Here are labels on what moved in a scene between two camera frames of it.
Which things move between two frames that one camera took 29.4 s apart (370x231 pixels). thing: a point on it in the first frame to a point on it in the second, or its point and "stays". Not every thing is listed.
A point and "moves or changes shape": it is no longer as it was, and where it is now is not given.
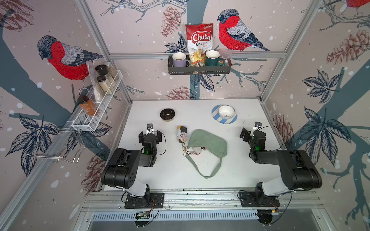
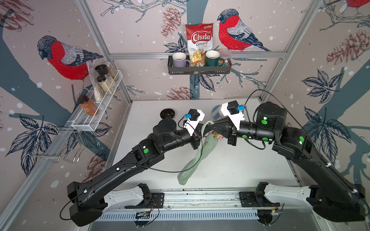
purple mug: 179,60 stays
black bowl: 167,114 stays
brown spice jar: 112,70 stays
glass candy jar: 225,58 stays
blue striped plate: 215,115 stays
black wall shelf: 197,70 stays
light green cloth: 212,144 to 208,141
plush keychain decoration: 182,135 moves or changes shape
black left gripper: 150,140 to 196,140
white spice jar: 105,83 stays
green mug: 212,58 stays
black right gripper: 247,134 to 233,134
